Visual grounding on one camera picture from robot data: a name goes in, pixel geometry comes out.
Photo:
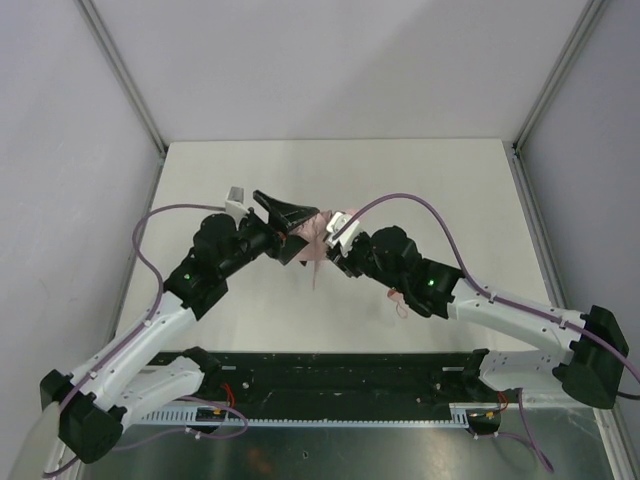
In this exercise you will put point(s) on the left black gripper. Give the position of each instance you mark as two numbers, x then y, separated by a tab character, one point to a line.
273	233

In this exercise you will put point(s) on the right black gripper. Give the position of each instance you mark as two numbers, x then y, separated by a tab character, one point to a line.
339	251

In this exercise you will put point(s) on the pink folding umbrella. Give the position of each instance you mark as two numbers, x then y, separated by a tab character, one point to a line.
314	231

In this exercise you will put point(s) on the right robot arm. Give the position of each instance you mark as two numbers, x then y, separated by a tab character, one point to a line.
581	353

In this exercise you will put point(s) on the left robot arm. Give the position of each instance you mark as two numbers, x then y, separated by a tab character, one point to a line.
103	397

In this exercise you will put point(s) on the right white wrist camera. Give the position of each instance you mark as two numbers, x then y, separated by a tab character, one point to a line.
341	232

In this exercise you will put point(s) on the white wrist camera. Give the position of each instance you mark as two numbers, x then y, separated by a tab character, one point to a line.
341	232
234	204

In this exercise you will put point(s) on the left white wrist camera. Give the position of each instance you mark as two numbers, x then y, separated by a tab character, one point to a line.
234	204

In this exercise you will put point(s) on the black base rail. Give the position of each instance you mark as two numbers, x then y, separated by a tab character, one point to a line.
348	386

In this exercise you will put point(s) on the white slotted cable duct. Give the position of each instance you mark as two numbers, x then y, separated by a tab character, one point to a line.
192	416

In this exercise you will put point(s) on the left aluminium frame post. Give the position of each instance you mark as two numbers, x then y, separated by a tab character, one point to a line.
107	46

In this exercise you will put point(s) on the aluminium frame post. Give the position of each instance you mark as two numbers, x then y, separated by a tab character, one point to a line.
583	29
107	46

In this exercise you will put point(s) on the right aluminium frame post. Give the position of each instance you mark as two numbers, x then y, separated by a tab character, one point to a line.
583	29

